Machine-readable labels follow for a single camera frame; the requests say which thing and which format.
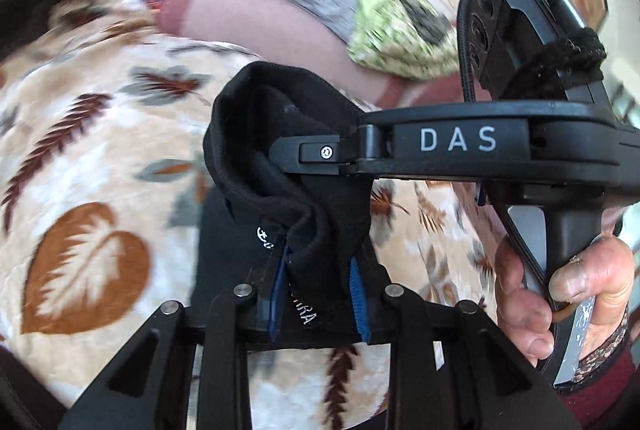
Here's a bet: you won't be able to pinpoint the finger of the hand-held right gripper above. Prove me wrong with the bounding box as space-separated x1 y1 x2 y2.
269 133 392 176

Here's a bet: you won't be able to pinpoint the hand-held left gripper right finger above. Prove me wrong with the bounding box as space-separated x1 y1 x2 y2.
349 257 583 430

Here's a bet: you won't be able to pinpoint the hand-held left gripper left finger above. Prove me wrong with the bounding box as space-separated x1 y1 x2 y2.
57 244 294 430

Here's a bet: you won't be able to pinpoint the black pants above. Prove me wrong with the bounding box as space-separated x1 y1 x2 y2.
192 62 396 352

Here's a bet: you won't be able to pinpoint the person's right forearm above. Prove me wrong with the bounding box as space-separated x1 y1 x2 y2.
554 305 640 418

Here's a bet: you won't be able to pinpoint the person's right hand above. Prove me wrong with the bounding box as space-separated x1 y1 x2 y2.
494 237 637 368

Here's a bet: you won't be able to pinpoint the green patterned cloth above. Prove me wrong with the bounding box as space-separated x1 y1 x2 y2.
346 0 465 82

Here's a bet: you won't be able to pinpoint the pink bed sheet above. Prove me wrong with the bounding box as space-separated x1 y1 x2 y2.
154 0 468 112

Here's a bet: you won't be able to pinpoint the leaf-printed beige blanket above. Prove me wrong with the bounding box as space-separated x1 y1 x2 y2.
0 0 507 430

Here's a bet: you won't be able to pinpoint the dark cloth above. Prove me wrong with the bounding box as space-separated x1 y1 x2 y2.
0 0 85 61

